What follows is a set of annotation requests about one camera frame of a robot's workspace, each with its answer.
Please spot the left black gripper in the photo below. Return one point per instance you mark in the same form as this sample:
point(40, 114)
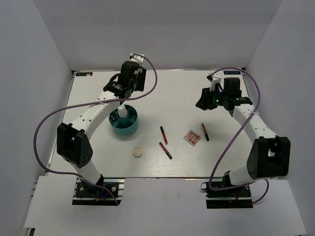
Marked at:
point(141, 76)

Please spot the small clear black-capped bottle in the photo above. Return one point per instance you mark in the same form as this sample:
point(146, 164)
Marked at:
point(112, 119)

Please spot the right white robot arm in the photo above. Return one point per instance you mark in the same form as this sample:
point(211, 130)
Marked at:
point(270, 153)

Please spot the round beige compact jar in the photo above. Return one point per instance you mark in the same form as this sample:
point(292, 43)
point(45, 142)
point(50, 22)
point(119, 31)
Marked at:
point(137, 152)

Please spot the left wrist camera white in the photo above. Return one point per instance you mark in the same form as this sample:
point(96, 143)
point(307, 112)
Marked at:
point(136, 58)

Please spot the teal round organizer container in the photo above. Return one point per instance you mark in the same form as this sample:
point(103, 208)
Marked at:
point(126, 126)

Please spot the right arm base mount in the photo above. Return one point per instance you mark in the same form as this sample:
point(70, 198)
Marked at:
point(227, 199)

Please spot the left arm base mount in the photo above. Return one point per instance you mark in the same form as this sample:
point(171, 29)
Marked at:
point(85, 195)

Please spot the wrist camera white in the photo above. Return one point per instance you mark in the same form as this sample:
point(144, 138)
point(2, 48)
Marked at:
point(214, 78)
point(136, 58)

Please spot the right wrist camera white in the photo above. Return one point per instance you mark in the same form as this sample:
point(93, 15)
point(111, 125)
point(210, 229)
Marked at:
point(214, 78)

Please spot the red lip gloss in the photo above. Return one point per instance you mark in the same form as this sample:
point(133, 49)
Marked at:
point(165, 151)
point(205, 132)
point(164, 135)

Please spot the eyeshadow palette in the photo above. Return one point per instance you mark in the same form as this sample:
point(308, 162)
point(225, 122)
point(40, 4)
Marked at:
point(192, 138)

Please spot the white pink blue bottle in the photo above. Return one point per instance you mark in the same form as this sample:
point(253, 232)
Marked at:
point(122, 112)

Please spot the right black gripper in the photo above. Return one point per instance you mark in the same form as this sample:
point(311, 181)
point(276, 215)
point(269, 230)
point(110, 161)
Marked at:
point(204, 100)

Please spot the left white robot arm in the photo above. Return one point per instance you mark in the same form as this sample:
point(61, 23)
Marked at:
point(73, 139)

